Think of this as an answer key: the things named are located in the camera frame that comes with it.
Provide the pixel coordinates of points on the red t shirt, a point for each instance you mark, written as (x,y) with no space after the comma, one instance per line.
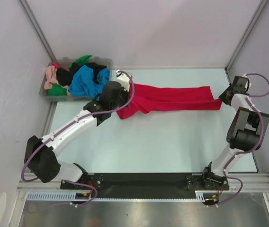
(147,99)

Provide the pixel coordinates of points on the green t shirt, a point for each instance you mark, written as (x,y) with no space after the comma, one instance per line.
(57,89)

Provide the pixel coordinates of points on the black t shirt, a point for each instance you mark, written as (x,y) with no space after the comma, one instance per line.
(65,76)

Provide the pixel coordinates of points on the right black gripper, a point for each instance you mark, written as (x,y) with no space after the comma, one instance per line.
(223,97)

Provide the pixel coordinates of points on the blue t shirt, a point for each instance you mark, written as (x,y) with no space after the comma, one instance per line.
(83,84)

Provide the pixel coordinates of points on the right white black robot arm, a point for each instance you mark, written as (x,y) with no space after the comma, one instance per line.
(245,135)

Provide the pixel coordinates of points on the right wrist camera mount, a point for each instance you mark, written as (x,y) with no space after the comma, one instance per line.
(248,83)

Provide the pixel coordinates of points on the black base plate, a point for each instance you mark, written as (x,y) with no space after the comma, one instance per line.
(152,185)

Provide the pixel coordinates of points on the white slotted cable duct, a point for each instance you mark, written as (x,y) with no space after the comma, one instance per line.
(85,196)

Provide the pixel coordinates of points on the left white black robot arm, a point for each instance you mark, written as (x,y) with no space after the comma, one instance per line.
(41,156)

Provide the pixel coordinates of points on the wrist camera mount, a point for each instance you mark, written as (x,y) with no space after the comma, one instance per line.
(124,79)
(248,83)

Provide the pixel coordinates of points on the aluminium rail frame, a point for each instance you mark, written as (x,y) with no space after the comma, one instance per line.
(252,182)

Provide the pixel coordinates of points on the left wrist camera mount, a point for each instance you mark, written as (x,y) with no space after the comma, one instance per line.
(124,79)

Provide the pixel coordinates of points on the beige pink t shirt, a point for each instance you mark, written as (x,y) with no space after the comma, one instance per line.
(51,79)

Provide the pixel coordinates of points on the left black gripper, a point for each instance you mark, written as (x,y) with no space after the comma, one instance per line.
(126,94)

